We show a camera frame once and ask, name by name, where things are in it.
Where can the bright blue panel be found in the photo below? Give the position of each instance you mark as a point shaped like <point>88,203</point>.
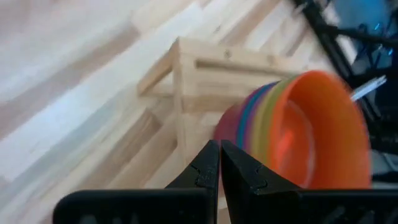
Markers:
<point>363,12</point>

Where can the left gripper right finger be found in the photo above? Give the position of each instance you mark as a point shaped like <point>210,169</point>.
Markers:
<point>280,205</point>

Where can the cyan plastic bowl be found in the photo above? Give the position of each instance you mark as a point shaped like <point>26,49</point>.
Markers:
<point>242,127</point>

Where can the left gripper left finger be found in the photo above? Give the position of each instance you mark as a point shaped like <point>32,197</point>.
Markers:
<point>155,207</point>

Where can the pink plastic bowl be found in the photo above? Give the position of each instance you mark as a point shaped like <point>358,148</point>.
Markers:
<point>227,127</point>

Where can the white flat strip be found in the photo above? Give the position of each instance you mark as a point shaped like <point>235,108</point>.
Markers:
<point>368,88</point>

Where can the green plastic bowl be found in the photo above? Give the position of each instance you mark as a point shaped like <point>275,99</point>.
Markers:
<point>258,130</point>

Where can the black metal frame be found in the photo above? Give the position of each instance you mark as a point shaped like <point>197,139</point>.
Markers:
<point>385,124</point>

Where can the wooden slatted shelf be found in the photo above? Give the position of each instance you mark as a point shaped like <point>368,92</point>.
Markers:
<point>192,81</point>

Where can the yellow plastic bowl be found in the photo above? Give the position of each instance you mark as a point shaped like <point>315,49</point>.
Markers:
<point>269,124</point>

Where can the black table border rail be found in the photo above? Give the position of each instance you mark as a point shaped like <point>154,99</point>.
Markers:
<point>328,40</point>

